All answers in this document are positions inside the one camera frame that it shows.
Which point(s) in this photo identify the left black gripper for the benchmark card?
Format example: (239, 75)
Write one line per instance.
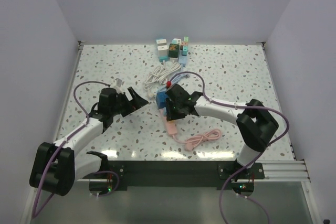
(132, 105)

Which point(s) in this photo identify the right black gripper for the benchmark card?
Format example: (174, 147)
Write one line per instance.
(171, 115)

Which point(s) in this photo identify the pink power strip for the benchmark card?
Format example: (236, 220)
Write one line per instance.
(189, 140)

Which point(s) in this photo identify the blue cube socket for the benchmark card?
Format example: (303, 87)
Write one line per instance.
(161, 99)

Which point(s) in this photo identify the light blue power strip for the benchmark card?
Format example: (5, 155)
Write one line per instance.
(175, 72)

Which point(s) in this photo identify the teal plug adapter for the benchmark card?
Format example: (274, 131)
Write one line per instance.
(184, 50)

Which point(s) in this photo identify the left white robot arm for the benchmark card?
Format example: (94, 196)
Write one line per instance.
(54, 169)

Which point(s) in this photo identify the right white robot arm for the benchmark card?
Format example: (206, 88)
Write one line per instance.
(256, 125)

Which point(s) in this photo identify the white power strip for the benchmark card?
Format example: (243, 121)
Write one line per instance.
(152, 78)

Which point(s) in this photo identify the white charger front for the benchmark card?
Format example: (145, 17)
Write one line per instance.
(162, 50)

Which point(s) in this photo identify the green picture charger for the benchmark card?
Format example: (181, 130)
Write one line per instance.
(173, 50)

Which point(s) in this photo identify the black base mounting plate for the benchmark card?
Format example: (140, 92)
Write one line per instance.
(172, 173)

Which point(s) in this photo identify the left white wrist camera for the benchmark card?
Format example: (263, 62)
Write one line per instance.
(117, 85)

